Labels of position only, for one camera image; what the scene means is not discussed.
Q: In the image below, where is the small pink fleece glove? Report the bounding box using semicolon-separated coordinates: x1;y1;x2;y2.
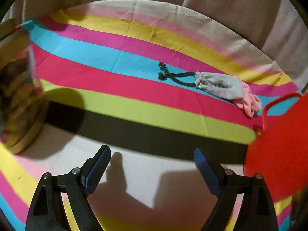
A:
233;80;262;118

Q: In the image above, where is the grey drawstring pouch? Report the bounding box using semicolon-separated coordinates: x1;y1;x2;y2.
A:
158;62;244;101

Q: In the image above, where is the red plastic pitcher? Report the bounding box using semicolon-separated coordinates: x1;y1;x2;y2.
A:
243;92;307;202

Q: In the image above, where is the metal lidded snack jar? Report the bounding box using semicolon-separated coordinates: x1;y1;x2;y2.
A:
1;19;49;153

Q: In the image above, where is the striped colourful tablecloth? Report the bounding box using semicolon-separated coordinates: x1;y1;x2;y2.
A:
1;0;298;230

